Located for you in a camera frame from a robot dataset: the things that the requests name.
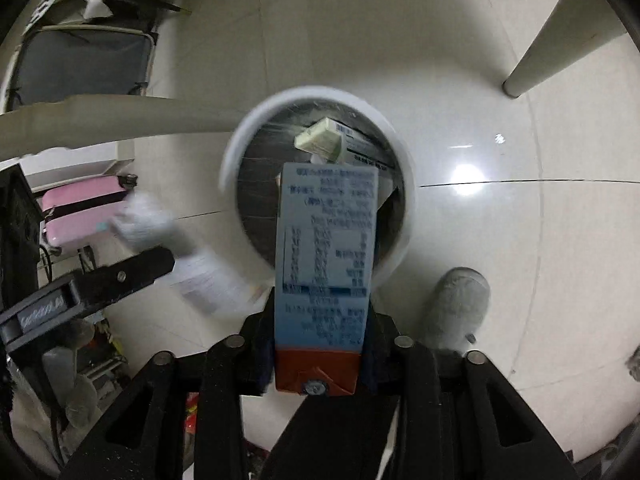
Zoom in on white round trash bin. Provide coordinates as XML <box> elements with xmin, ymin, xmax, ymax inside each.
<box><xmin>219</xmin><ymin>86</ymin><xmax>416</xmax><ymax>290</ymax></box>

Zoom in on white green medicine box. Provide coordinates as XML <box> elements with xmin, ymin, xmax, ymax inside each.
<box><xmin>294</xmin><ymin>117</ymin><xmax>348</xmax><ymax>162</ymax></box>

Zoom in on red small carton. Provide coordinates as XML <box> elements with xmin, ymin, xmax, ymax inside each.
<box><xmin>274</xmin><ymin>162</ymin><xmax>378</xmax><ymax>396</ymax></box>

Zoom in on pink case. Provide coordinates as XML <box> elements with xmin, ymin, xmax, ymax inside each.
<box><xmin>42</xmin><ymin>174</ymin><xmax>138</xmax><ymax>250</ymax></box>

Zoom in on white paper wrapper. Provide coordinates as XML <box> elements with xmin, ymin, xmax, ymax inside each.
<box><xmin>110</xmin><ymin>192</ymin><xmax>267</xmax><ymax>318</ymax></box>

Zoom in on dark grey suitcase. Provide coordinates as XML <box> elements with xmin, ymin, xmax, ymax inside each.
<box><xmin>1</xmin><ymin>25</ymin><xmax>155</xmax><ymax>113</ymax></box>

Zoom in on white table leg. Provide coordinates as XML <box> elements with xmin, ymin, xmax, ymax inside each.
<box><xmin>502</xmin><ymin>0</ymin><xmax>626</xmax><ymax>99</ymax></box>

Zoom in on grey right slipper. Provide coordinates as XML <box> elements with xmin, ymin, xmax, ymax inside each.
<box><xmin>422</xmin><ymin>266</ymin><xmax>491</xmax><ymax>354</ymax></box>

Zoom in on long white toothpaste box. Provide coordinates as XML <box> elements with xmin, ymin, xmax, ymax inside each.
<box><xmin>333</xmin><ymin>122</ymin><xmax>395</xmax><ymax>170</ymax></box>

